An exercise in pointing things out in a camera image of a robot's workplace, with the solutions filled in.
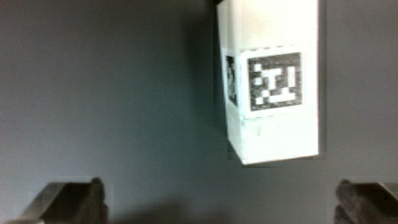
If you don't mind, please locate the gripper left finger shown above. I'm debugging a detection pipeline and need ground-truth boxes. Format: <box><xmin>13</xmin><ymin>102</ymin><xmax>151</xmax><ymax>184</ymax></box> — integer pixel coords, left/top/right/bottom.
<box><xmin>11</xmin><ymin>178</ymin><xmax>109</xmax><ymax>224</ymax></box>

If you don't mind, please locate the white leg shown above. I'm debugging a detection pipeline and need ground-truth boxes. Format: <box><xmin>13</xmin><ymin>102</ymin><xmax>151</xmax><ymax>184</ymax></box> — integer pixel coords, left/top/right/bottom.
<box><xmin>217</xmin><ymin>0</ymin><xmax>320</xmax><ymax>165</ymax></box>

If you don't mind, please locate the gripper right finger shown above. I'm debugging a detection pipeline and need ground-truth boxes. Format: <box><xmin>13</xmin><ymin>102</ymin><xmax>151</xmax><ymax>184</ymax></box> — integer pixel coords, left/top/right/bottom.
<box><xmin>334</xmin><ymin>179</ymin><xmax>398</xmax><ymax>224</ymax></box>

